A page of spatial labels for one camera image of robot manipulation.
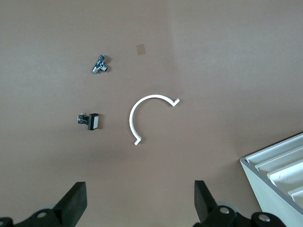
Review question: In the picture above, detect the white curved plastic clip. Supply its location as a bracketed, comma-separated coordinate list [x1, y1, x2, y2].
[129, 94, 180, 146]

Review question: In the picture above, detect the white plastic drawer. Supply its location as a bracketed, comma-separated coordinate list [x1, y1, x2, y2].
[267, 160, 303, 192]
[255, 144, 303, 172]
[287, 185, 303, 209]

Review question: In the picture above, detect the black square white-faced push button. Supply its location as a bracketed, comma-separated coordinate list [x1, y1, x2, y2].
[77, 113, 100, 131]

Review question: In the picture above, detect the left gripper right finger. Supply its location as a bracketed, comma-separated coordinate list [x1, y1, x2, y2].
[194, 180, 285, 227]

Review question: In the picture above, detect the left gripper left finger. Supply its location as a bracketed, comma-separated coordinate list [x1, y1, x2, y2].
[0, 181, 88, 227]

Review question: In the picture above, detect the white drawer cabinet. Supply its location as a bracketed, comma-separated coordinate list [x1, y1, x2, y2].
[239, 131, 303, 227]

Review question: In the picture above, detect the small metal connector part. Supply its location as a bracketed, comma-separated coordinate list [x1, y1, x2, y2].
[91, 54, 111, 74]

